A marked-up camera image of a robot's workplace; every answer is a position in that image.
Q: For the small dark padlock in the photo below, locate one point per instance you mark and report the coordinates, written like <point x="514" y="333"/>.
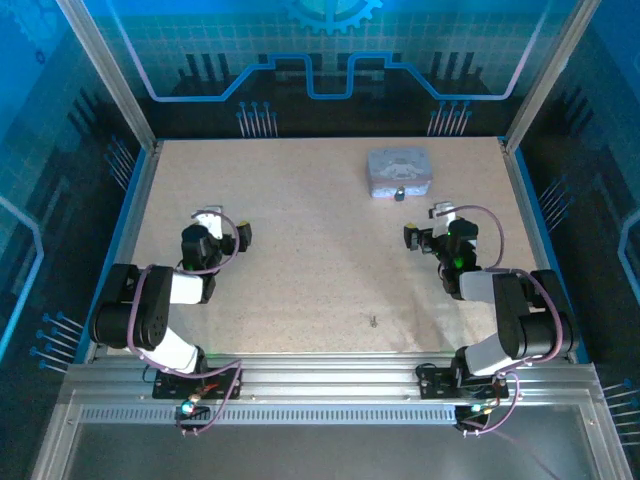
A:
<point x="400" y="194"/>

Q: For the pastel cartoon tin box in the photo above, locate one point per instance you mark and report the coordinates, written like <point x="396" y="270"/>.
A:
<point x="399" y="167"/>

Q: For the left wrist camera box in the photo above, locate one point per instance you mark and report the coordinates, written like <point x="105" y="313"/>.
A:
<point x="214" y="220"/>

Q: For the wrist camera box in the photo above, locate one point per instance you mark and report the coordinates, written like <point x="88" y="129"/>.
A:
<point x="214" y="220"/>
<point x="444" y="215"/>

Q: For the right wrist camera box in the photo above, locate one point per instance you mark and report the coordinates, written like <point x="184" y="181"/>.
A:
<point x="444" y="215"/>

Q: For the aluminium side rail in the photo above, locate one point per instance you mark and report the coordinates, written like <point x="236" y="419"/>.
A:
<point x="537" y="240"/>
<point x="125" y="240"/>

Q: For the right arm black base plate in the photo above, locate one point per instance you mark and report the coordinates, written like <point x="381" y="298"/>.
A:
<point x="440" y="382"/>

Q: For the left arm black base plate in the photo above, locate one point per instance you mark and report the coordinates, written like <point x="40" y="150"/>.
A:
<point x="170" y="387"/>

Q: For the aluminium front rail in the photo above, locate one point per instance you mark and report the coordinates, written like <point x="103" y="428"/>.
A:
<point x="325" y="372"/>

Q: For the aluminium frame post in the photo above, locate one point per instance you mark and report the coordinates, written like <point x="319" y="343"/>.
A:
<point x="545" y="75"/>
<point x="107" y="75"/>

